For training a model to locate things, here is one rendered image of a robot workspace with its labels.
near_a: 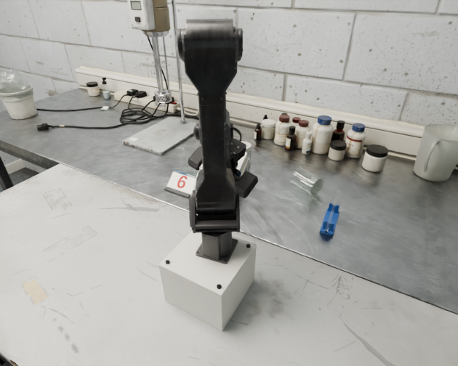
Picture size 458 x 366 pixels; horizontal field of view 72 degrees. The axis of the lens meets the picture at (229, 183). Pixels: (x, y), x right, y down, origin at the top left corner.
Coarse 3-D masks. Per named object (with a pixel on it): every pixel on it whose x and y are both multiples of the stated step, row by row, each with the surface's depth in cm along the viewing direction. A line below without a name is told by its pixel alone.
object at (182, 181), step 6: (174, 174) 97; (180, 174) 97; (174, 180) 97; (180, 180) 96; (186, 180) 95; (192, 180) 95; (174, 186) 96; (180, 186) 95; (186, 186) 95; (192, 186) 94
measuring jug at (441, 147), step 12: (432, 132) 102; (444, 132) 101; (456, 132) 99; (420, 144) 100; (432, 144) 91; (444, 144) 92; (456, 144) 91; (420, 156) 100; (432, 156) 96; (444, 156) 94; (456, 156) 94; (420, 168) 101; (432, 168) 98; (444, 168) 96; (432, 180) 100; (444, 180) 99
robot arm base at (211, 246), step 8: (208, 232) 56; (216, 232) 56; (224, 232) 56; (208, 240) 56; (216, 240) 55; (224, 240) 56; (232, 240) 62; (200, 248) 60; (208, 248) 57; (216, 248) 56; (224, 248) 57; (232, 248) 60; (200, 256) 59; (208, 256) 58; (216, 256) 57; (224, 256) 58
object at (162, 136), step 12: (168, 120) 140; (144, 132) 129; (156, 132) 129; (168, 132) 129; (180, 132) 129; (192, 132) 129; (132, 144) 120; (144, 144) 120; (156, 144) 120; (168, 144) 120
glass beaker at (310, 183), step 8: (296, 168) 94; (304, 168) 95; (296, 176) 93; (304, 176) 92; (312, 176) 91; (296, 184) 94; (304, 184) 91; (312, 184) 90; (320, 184) 92; (312, 192) 91
